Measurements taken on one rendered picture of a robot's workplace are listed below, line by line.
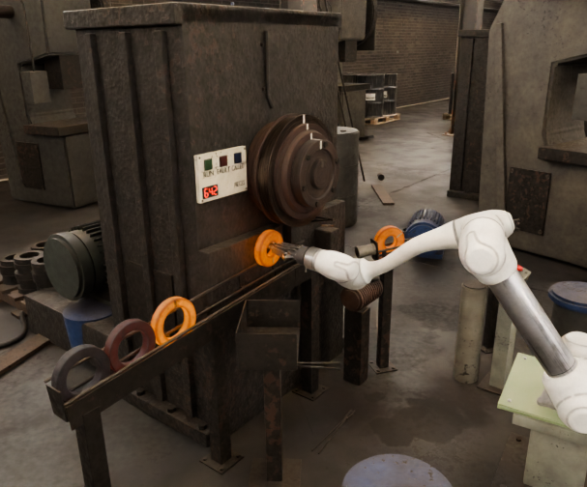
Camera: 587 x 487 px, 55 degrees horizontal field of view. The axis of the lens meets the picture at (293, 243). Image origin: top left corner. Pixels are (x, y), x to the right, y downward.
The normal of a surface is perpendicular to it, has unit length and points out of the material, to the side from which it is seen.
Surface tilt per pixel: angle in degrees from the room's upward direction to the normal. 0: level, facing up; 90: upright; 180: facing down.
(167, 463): 0
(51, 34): 92
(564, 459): 90
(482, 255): 90
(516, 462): 0
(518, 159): 90
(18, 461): 0
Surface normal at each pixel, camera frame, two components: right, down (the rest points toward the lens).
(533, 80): -0.79, 0.21
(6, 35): -0.47, 0.29
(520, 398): -0.01, -0.92
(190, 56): 0.79, 0.19
